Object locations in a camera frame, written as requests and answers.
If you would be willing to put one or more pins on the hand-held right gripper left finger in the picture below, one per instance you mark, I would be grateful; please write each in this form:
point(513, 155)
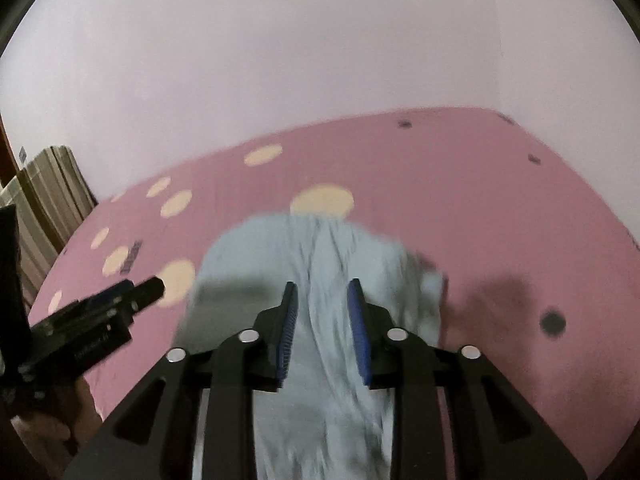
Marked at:
point(287, 335)

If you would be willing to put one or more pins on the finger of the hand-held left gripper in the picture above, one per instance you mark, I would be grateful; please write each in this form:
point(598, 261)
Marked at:
point(142, 294)

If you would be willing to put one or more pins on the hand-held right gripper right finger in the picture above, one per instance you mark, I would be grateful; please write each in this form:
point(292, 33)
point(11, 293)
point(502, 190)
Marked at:
point(357, 331)

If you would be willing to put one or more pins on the person's left hand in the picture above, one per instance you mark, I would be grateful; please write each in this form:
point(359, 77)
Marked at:
point(45, 435)

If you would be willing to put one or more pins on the green striped cushion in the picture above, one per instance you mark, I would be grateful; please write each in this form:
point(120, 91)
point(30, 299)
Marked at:
point(35, 240)

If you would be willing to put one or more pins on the striped curtain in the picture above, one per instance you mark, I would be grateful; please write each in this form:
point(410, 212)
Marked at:
point(60, 185)

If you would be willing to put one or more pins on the light blue puffer jacket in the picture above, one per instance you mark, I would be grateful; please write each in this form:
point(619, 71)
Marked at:
point(325, 270)

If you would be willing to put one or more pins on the pink dotted bed sheet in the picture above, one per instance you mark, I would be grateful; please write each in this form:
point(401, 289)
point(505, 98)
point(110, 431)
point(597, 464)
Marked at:
point(450, 200)

